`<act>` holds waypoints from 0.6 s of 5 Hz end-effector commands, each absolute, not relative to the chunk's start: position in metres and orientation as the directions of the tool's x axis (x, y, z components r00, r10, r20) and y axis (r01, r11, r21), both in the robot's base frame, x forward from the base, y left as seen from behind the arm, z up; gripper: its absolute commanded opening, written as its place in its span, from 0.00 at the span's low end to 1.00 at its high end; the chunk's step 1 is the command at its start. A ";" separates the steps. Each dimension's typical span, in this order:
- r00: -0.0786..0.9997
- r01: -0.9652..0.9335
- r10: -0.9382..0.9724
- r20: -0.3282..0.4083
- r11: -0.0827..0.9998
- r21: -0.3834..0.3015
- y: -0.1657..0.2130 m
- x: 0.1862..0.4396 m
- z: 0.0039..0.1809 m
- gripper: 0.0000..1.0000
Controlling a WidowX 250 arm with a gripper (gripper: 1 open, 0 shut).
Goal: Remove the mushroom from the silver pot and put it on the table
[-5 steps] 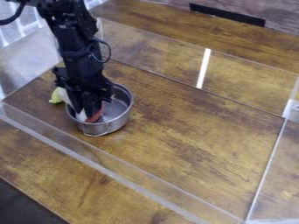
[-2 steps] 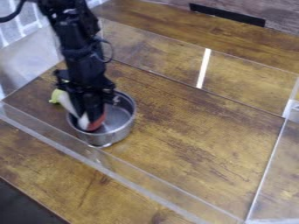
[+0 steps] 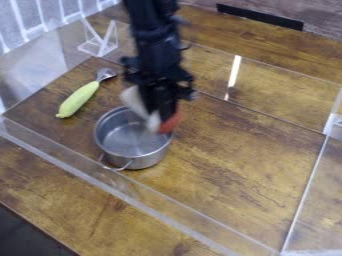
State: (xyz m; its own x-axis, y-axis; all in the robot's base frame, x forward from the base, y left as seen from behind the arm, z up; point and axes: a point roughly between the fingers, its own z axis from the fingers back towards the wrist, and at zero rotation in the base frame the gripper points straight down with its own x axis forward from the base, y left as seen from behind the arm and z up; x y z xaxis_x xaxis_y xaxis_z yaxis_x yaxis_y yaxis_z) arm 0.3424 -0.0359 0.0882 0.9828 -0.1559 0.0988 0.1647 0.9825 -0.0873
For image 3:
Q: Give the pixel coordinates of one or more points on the silver metal pot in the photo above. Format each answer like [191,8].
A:
[129,146]

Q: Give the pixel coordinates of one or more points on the yellow handled metal utensil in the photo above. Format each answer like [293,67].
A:
[82,95]

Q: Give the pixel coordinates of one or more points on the clear acrylic enclosure wall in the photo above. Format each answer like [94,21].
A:
[249,185]

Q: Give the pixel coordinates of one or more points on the clear acrylic triangle bracket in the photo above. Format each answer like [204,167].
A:
[100,45]

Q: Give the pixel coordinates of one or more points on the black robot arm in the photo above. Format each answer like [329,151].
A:
[153,19]

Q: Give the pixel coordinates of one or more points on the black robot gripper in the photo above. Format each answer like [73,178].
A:
[156,67]

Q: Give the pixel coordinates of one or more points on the white red plush mushroom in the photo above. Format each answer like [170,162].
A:
[156,125]

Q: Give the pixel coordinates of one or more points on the black strip on wall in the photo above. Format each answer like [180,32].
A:
[261,17]

